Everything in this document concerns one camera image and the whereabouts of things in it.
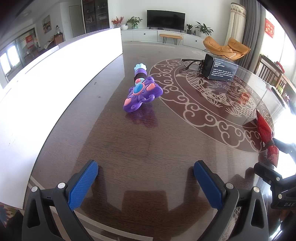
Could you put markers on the green plants beside tv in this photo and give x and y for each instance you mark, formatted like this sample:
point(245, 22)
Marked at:
point(200, 29)

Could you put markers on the red flower plant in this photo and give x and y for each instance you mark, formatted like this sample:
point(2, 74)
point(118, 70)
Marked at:
point(117, 21)

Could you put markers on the dark glass display cabinet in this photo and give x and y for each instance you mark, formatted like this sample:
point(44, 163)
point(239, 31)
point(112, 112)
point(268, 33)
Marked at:
point(95, 14)

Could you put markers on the black cardboard box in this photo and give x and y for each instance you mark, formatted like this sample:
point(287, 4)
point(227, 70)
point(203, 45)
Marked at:
point(216, 68)

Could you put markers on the orange lounge chair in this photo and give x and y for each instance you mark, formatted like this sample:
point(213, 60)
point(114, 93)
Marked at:
point(234, 50)

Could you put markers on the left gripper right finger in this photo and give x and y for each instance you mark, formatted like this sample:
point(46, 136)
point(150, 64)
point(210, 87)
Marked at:
point(241, 214)

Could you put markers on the green potted plant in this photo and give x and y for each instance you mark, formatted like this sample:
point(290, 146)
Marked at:
point(134, 21)

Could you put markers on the red candy-shaped pouch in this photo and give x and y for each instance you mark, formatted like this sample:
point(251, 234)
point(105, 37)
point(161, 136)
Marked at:
point(266, 135)

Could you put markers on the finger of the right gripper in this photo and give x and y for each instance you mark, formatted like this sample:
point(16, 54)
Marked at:
point(284, 147)
point(283, 189)

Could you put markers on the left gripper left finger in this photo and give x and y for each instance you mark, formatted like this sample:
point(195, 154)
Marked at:
point(38, 220)

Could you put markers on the purple butterfly toy wand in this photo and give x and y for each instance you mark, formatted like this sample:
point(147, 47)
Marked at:
point(144, 90)

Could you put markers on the dark wooden chair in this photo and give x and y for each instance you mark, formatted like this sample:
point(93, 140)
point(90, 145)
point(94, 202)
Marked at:
point(272, 74)

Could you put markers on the white tv cabinet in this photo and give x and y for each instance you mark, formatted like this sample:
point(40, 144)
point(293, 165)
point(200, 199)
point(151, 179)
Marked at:
point(149, 35)

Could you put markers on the black flat television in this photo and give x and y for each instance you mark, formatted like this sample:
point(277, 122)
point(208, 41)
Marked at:
point(165, 19)

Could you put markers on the black eyeglasses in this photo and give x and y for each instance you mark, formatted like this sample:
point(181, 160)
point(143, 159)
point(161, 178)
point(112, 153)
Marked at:
point(192, 64)

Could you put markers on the wooden bench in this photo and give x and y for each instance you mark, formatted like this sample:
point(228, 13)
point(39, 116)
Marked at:
point(176, 39)

